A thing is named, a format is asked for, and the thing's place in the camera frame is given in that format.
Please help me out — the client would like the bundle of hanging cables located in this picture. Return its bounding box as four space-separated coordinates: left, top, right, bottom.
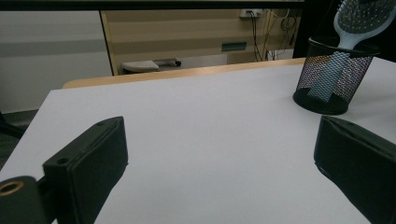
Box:
247 8 301 62

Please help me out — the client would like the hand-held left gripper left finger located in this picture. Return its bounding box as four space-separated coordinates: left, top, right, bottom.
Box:
42 116 130 224

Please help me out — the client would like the black mesh cup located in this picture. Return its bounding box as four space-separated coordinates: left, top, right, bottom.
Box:
292 35 381 116

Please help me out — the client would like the wooden table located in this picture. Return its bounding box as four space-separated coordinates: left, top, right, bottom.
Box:
62 57 306 90

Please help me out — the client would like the chair base with caster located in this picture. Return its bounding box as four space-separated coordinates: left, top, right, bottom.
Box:
120 57 182 75

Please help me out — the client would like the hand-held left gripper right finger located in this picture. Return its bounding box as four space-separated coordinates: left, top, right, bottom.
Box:
313 115 396 224

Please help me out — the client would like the white wall power outlet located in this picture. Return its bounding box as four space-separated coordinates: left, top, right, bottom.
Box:
239 8 264 19

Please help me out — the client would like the wooden cabinet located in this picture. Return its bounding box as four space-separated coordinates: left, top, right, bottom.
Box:
99 8 304 77

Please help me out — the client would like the light blue hairbrush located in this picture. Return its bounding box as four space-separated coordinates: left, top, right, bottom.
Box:
306 0 396 104

